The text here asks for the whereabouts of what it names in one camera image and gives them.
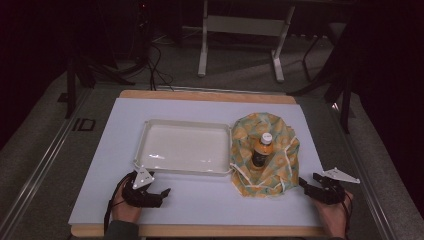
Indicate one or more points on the white plastic tray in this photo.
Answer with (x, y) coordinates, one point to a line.
(185, 148)

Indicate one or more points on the white table mat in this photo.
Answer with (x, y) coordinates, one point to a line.
(200, 203)

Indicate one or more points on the yellow patterned cloth bag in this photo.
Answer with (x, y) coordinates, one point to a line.
(283, 163)

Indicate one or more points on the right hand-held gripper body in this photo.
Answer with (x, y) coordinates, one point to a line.
(330, 191)

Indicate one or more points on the white metal table frame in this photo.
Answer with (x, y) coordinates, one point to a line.
(246, 25)

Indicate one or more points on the dark chair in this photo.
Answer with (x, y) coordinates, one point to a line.
(320, 43)

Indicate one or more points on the person's left hand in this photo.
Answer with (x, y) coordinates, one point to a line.
(125, 208)

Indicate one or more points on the brown bottle with white cap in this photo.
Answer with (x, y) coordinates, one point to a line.
(261, 151)

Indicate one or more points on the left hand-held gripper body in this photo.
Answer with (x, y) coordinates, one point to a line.
(140, 195)

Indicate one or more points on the black metal stand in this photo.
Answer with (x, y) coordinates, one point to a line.
(340, 90)
(83, 73)

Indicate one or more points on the metal floor rail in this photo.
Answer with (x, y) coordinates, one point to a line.
(36, 173)
(216, 89)
(363, 173)

